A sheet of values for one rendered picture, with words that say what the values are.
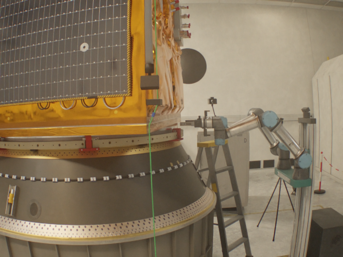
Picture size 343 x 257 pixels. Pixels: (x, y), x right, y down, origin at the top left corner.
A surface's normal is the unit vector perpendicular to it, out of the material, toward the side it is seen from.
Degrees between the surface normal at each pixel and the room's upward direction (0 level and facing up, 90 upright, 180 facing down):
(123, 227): 43
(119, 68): 90
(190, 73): 90
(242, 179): 90
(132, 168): 62
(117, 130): 90
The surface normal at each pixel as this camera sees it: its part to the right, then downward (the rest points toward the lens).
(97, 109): -0.18, 0.23
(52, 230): 0.01, -0.70
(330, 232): -0.06, 0.04
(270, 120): -0.30, -0.04
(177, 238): 0.73, 0.00
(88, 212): 0.22, -0.44
